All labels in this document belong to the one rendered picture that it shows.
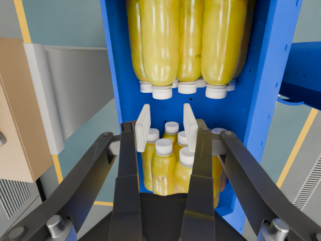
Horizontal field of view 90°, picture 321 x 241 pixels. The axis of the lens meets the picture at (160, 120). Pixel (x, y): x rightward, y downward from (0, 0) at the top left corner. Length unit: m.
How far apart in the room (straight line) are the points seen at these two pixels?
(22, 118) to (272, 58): 0.51
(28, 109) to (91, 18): 1.12
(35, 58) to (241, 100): 0.50
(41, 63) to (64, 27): 1.12
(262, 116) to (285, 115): 1.61
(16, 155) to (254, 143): 0.54
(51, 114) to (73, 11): 1.15
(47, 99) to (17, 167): 0.19
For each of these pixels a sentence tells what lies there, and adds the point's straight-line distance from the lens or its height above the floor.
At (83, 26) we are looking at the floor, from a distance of 1.56.
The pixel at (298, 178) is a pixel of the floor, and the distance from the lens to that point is 2.37.
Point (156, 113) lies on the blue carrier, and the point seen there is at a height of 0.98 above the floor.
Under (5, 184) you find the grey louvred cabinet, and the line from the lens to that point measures 2.08.
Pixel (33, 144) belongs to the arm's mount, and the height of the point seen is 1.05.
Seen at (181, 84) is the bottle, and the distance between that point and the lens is 0.35.
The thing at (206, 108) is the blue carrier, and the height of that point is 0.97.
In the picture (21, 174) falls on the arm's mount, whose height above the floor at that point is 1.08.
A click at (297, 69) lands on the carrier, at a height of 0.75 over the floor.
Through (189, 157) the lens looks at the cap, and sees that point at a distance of 0.32.
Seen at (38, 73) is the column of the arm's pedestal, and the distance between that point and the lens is 0.53.
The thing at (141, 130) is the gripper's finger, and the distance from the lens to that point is 0.16.
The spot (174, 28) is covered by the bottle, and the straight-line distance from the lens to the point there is 0.29.
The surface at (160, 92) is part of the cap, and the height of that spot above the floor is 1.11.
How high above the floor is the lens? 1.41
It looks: 66 degrees down
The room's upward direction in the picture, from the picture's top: 173 degrees counter-clockwise
